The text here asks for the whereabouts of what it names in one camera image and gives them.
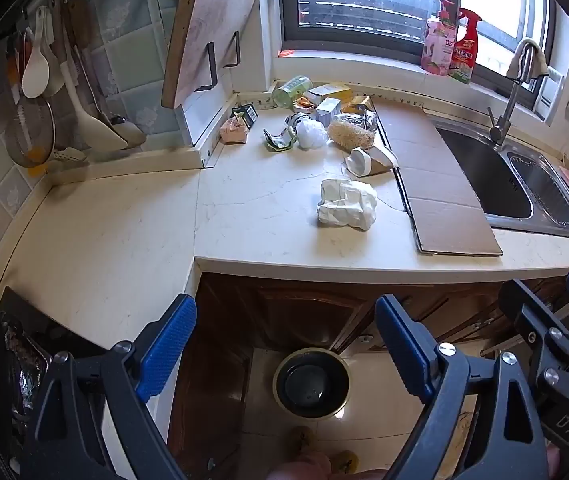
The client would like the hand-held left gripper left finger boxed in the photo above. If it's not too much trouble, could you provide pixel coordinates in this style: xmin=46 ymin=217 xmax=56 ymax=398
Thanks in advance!
xmin=19 ymin=294 xmax=198 ymax=480

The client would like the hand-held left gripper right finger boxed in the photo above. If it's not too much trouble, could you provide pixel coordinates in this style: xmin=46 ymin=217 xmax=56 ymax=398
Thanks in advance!
xmin=375 ymin=294 xmax=550 ymax=480

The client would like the round cream waste bin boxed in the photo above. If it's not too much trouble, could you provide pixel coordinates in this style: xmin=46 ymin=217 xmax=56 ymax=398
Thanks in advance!
xmin=272 ymin=347 xmax=350 ymax=418

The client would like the white paper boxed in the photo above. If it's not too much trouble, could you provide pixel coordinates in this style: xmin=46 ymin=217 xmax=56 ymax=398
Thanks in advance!
xmin=317 ymin=178 xmax=379 ymax=232

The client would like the white and brown paper cup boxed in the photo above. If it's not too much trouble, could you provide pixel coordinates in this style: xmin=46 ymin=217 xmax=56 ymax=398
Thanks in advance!
xmin=345 ymin=145 xmax=399 ymax=177

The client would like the beige loofah sponge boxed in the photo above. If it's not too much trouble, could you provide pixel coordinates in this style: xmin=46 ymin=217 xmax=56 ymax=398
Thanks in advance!
xmin=327 ymin=120 xmax=378 ymax=151

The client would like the pink packet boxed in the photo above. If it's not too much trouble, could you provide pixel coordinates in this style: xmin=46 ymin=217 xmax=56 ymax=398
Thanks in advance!
xmin=220 ymin=114 xmax=250 ymax=143

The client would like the silver foil wrapper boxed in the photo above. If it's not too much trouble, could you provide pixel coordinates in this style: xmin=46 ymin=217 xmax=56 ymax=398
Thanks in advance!
xmin=345 ymin=109 xmax=378 ymax=132

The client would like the white plastic bag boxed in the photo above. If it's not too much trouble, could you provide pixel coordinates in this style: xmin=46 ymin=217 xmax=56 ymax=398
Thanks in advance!
xmin=295 ymin=117 xmax=328 ymax=150

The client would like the green and white wrapper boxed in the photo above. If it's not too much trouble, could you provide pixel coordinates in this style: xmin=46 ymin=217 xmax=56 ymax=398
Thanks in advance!
xmin=263 ymin=127 xmax=296 ymax=152

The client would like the small white box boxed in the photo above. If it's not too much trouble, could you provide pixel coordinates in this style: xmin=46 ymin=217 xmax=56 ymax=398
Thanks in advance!
xmin=315 ymin=97 xmax=341 ymax=126

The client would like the black packet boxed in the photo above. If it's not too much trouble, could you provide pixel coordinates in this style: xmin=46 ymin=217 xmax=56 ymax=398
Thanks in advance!
xmin=232 ymin=104 xmax=258 ymax=126

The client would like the yellow cardboard box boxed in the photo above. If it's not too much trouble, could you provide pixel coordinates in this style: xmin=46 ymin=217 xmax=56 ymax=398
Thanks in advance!
xmin=307 ymin=84 xmax=353 ymax=106

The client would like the green plastic bottle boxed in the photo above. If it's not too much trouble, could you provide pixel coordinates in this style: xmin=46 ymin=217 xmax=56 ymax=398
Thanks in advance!
xmin=272 ymin=76 xmax=314 ymax=107

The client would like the flat wooden cabinet door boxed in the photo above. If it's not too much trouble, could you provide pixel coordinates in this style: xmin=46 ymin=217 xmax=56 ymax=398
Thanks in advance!
xmin=167 ymin=332 xmax=255 ymax=480

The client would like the curved wooden cabinet door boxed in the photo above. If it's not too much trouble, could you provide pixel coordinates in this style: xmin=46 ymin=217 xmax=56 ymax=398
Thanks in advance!
xmin=197 ymin=272 xmax=380 ymax=356

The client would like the yellow embroidered slipper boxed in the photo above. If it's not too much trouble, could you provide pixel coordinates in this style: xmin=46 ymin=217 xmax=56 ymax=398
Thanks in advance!
xmin=329 ymin=450 xmax=359 ymax=474
xmin=289 ymin=427 xmax=316 ymax=454

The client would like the stainless steel sink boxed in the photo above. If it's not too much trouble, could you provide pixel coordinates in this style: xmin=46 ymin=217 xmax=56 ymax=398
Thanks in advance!
xmin=429 ymin=115 xmax=569 ymax=242

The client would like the aluminium foil liner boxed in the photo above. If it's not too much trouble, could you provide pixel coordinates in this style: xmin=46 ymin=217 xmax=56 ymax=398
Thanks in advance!
xmin=0 ymin=310 xmax=53 ymax=421

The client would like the person's left leg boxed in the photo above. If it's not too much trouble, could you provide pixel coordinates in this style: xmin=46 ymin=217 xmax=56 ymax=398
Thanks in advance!
xmin=270 ymin=452 xmax=333 ymax=480

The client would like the brown cardboard sheet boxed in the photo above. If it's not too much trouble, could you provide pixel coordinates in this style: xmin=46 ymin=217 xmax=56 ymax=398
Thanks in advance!
xmin=372 ymin=100 xmax=504 ymax=257

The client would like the steel faucet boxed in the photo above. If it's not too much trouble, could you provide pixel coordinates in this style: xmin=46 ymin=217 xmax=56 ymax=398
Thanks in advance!
xmin=487 ymin=40 xmax=540 ymax=146

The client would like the white slotted spatula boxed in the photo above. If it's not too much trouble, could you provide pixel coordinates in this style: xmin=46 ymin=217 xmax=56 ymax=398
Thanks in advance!
xmin=49 ymin=147 xmax=88 ymax=164

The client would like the beige cloth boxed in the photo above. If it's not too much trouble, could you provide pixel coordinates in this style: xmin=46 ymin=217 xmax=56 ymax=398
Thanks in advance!
xmin=507 ymin=37 xmax=550 ymax=81

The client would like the mesh strainer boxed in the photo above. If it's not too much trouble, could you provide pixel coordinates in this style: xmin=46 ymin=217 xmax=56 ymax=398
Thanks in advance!
xmin=4 ymin=95 xmax=55 ymax=167

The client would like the red spray bottle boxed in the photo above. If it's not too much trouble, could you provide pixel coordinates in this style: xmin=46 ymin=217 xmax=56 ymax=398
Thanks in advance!
xmin=449 ymin=8 xmax=483 ymax=85

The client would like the black metal board rack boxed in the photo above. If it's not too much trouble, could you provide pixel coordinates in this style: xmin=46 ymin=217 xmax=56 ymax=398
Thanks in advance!
xmin=197 ymin=31 xmax=241 ymax=92

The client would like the white rice paddle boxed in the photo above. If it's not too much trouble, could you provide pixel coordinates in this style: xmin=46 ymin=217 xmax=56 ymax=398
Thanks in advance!
xmin=22 ymin=6 xmax=50 ymax=99

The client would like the wooden cutting board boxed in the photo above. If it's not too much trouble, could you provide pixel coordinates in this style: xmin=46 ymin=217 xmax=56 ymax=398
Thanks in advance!
xmin=161 ymin=0 xmax=265 ymax=110

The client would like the dark framed window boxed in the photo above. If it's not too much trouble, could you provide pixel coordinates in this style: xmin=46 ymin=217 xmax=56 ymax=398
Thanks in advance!
xmin=279 ymin=0 xmax=558 ymax=111

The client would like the wooden cabinet door with handle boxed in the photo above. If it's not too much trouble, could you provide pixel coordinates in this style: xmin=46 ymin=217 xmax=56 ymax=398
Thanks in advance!
xmin=335 ymin=280 xmax=515 ymax=356

